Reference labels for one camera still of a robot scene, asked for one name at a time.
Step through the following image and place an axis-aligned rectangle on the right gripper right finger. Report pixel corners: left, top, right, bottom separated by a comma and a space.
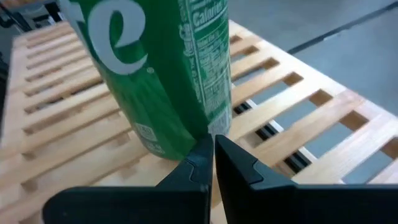
214, 134, 398, 224

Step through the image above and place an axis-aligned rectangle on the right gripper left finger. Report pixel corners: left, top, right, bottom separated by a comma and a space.
42, 133, 215, 224

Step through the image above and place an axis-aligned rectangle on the green Sprite can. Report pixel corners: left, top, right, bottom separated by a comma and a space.
58, 0, 233, 161

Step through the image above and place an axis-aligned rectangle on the wooden slatted shelf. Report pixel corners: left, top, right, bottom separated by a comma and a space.
0, 18, 398, 224

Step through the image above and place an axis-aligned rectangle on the black aluminium table frame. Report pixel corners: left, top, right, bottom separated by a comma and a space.
233, 101, 313, 174

